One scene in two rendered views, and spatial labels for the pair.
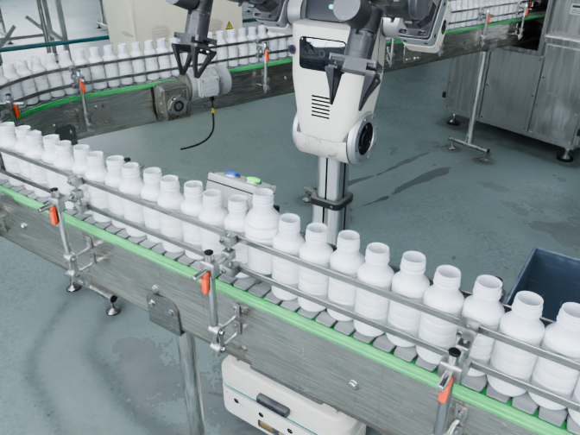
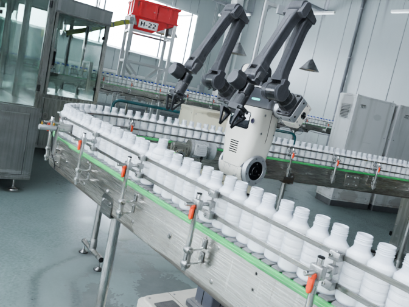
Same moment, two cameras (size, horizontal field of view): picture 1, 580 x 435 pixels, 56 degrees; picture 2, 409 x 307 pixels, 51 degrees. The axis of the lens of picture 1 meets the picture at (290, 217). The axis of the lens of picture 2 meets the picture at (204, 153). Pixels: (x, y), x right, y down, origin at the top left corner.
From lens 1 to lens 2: 0.89 m
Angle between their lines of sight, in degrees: 26
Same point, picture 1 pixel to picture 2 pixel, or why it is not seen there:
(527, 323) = (237, 192)
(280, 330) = (148, 207)
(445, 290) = (213, 178)
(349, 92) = (248, 139)
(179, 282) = (118, 184)
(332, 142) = (235, 166)
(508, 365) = (227, 215)
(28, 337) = (44, 263)
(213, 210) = (143, 147)
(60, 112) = not seen: hidden behind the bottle
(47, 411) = (33, 297)
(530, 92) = not seen: outside the picture
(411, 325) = not seen: hidden behind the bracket
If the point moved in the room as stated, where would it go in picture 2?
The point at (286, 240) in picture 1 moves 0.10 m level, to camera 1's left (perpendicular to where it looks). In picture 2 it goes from (164, 159) to (140, 153)
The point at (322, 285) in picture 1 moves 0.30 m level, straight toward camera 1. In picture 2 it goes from (172, 183) to (126, 195)
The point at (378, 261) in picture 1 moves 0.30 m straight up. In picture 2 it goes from (193, 167) to (212, 78)
